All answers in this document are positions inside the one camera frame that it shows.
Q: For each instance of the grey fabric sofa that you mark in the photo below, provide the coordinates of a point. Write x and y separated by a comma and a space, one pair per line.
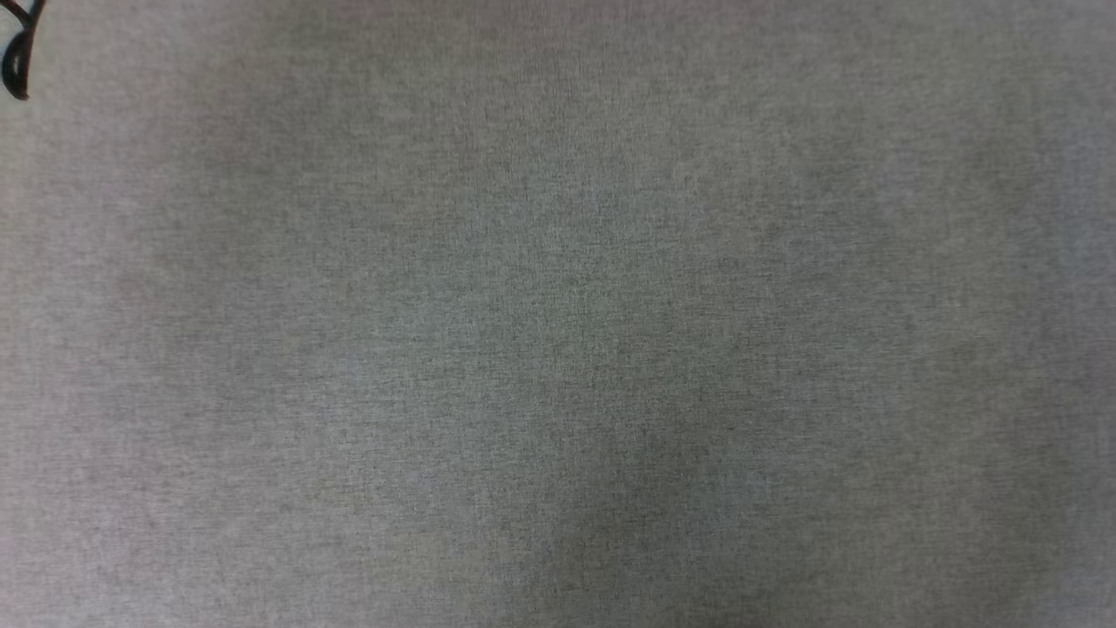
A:
558, 349

